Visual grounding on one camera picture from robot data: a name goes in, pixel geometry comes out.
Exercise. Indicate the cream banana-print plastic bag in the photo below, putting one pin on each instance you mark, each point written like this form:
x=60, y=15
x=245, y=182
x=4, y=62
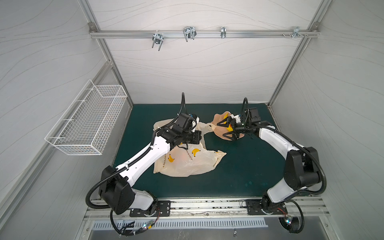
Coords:
x=188, y=160

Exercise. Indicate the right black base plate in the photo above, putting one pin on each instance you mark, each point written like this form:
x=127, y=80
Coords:
x=253, y=207

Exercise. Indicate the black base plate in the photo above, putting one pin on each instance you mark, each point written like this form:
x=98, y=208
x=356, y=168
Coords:
x=157, y=208
x=253, y=207

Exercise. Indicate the pink wavy fruit bowl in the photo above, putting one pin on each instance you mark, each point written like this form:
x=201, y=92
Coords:
x=220, y=129

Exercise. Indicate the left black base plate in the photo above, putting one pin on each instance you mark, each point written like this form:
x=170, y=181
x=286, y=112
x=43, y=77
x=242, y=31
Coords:
x=157, y=208

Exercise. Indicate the white wire basket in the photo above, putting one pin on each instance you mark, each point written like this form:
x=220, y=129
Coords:
x=86, y=125

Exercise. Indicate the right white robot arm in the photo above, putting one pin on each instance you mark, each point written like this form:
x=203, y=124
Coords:
x=302, y=173

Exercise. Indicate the metal u-bolt clamp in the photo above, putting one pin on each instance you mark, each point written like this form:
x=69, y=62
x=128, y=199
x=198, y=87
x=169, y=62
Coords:
x=189, y=33
x=157, y=39

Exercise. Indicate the metal bracket with bolts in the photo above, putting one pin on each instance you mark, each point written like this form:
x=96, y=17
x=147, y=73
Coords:
x=296, y=33

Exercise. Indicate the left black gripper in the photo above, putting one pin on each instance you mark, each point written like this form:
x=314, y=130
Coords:
x=197, y=137

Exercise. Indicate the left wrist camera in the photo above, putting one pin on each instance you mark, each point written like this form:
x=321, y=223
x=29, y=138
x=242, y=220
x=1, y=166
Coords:
x=185, y=123

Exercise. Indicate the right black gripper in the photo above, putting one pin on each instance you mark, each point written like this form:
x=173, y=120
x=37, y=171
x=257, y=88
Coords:
x=237, y=124

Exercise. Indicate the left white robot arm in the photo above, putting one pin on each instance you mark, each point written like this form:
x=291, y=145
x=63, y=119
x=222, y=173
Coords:
x=117, y=189

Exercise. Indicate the thin yellow toy banana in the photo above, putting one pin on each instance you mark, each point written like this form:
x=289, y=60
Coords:
x=227, y=122

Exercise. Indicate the aluminium top crossbar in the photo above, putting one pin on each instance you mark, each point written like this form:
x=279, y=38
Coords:
x=201, y=34

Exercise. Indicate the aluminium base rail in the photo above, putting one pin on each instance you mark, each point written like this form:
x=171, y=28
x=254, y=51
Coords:
x=185, y=208

